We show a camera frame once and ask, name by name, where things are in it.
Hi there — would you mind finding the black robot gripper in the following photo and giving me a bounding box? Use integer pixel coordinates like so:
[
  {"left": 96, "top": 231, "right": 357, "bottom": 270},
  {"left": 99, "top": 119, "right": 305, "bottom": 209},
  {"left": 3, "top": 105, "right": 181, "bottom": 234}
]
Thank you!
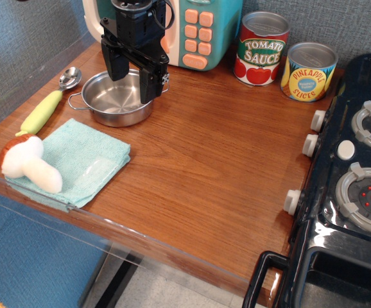
[{"left": 100, "top": 1, "right": 170, "bottom": 104}]

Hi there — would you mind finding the yellow-green handled metal spoon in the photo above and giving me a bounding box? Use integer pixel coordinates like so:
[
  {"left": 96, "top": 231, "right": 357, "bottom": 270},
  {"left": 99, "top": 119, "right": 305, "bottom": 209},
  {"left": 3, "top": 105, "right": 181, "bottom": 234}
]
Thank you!
[{"left": 15, "top": 67, "right": 82, "bottom": 137}]

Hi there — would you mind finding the small stainless steel pan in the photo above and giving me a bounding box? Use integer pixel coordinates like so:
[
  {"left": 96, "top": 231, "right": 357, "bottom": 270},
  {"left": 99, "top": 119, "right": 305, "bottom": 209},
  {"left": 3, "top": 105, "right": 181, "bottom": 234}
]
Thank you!
[{"left": 67, "top": 69, "right": 153, "bottom": 128}]

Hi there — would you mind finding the teal toy microwave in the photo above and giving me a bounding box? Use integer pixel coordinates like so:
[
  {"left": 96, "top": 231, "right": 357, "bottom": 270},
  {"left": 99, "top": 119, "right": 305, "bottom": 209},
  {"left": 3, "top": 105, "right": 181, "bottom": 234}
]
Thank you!
[{"left": 83, "top": 1, "right": 243, "bottom": 71}]

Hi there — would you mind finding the light blue folded cloth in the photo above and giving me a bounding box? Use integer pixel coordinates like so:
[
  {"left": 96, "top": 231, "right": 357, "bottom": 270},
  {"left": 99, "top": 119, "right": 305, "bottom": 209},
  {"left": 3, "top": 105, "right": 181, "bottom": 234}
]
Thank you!
[{"left": 6, "top": 119, "right": 130, "bottom": 212}]

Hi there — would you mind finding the tomato sauce can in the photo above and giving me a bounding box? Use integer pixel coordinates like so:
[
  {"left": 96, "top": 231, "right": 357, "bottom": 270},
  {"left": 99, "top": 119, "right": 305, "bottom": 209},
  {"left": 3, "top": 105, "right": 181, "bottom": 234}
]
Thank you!
[{"left": 234, "top": 11, "right": 290, "bottom": 86}]

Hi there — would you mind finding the plush white brown mushroom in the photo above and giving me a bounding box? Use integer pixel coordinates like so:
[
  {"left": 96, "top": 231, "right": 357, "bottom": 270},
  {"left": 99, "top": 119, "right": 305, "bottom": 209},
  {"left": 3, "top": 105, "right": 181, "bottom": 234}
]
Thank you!
[{"left": 0, "top": 133, "right": 63, "bottom": 194}]

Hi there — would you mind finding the pineapple slices can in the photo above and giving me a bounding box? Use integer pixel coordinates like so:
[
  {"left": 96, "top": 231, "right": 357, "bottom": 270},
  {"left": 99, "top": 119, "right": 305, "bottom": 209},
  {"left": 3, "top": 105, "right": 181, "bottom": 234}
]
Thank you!
[{"left": 280, "top": 42, "right": 338, "bottom": 102}]

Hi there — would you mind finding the clear acrylic table guard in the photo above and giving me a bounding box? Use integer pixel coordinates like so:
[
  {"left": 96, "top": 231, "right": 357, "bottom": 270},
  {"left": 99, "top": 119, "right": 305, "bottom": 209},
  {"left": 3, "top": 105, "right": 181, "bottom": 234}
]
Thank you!
[{"left": 0, "top": 178, "right": 245, "bottom": 307}]

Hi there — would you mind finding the black toy stove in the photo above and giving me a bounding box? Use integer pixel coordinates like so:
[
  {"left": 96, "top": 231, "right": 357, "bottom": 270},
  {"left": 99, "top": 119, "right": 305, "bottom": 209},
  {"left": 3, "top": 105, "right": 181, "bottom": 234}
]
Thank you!
[{"left": 243, "top": 53, "right": 371, "bottom": 307}]

